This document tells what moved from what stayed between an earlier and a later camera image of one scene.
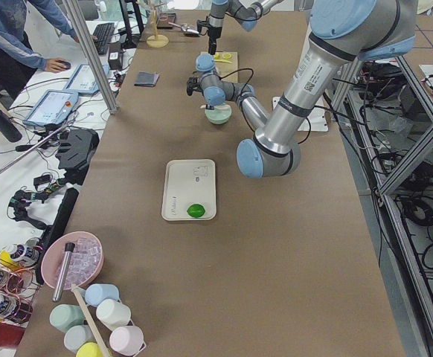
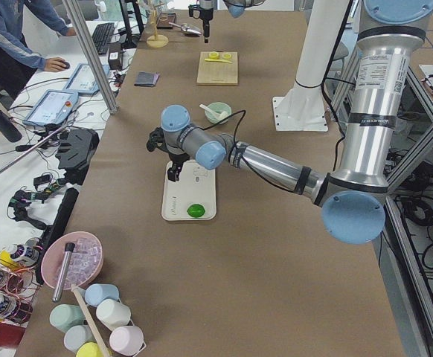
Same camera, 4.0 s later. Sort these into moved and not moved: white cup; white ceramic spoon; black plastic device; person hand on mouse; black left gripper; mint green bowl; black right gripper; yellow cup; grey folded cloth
Moved: black right gripper; white ceramic spoon; black left gripper
Not moved: white cup; person hand on mouse; mint green bowl; grey folded cloth; yellow cup; black plastic device
